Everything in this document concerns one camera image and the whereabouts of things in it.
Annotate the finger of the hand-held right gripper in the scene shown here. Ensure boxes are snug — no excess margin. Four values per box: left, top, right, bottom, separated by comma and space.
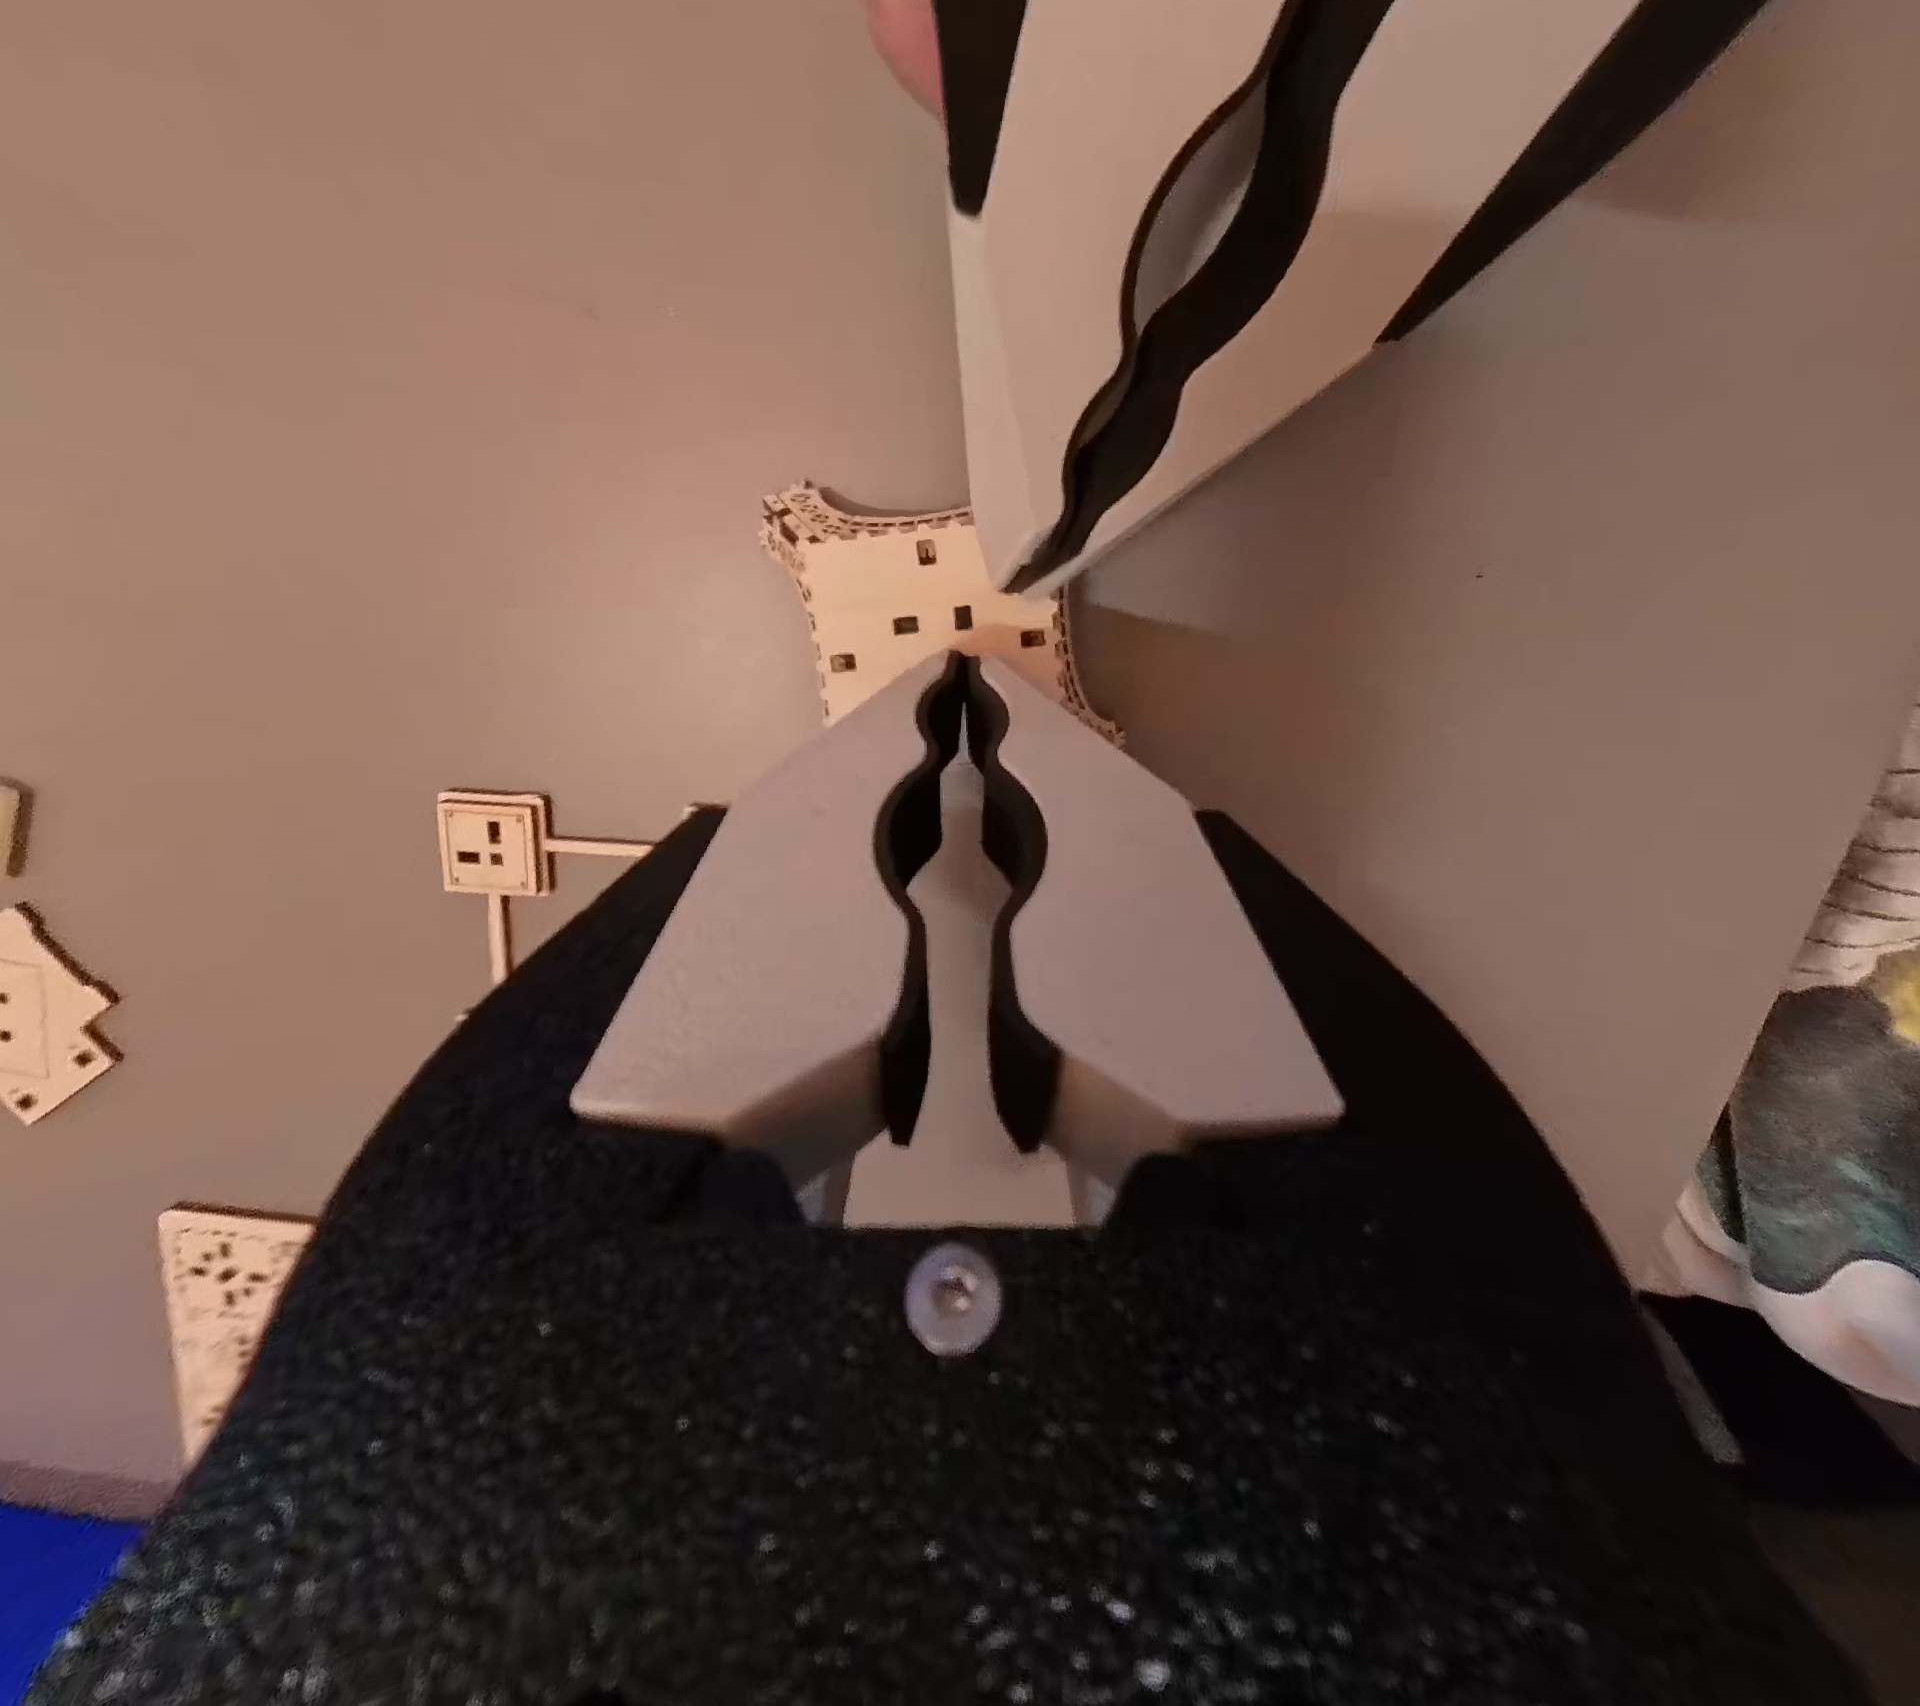
1020, 0, 1679, 598
947, 0, 1343, 595

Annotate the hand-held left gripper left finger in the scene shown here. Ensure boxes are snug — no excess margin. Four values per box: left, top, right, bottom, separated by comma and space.
566, 651, 962, 1232

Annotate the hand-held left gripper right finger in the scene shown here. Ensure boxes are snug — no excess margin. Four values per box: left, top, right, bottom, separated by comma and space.
966, 657, 1348, 1227

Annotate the wooden tower base model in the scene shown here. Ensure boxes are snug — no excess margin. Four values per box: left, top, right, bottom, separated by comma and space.
755, 477, 1128, 756

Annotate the wooden parts sheet with arches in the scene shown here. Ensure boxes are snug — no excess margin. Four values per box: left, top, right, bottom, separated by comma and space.
156, 1202, 319, 1468

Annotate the person's patterned clothing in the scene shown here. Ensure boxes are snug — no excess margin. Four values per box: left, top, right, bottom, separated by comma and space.
1671, 707, 1920, 1408

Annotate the wooden cross-shaped plate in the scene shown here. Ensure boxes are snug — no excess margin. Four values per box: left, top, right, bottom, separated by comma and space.
0, 901, 126, 1128

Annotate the blue plastic bin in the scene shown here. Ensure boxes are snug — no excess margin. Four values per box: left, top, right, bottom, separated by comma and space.
0, 1499, 149, 1706

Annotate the wooden four-square connector frame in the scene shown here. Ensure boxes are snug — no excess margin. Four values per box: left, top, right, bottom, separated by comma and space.
433, 788, 730, 988

